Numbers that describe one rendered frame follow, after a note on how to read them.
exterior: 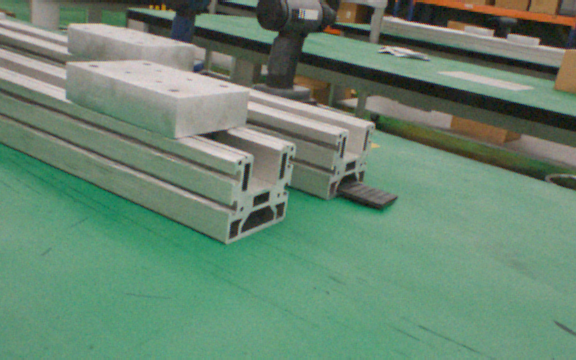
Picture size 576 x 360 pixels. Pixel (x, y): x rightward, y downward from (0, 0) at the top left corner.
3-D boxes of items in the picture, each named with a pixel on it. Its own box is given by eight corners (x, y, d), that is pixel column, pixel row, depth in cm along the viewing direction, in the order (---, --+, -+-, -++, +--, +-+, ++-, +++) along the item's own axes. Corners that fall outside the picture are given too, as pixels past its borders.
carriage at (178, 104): (64, 124, 64) (65, 61, 61) (141, 114, 73) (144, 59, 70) (172, 167, 56) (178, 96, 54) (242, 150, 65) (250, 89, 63)
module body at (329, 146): (-45, 65, 109) (-47, 17, 106) (7, 63, 117) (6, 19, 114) (325, 200, 70) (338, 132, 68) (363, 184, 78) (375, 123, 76)
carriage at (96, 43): (66, 70, 91) (67, 25, 89) (122, 68, 100) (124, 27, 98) (139, 94, 83) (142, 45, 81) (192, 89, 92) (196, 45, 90)
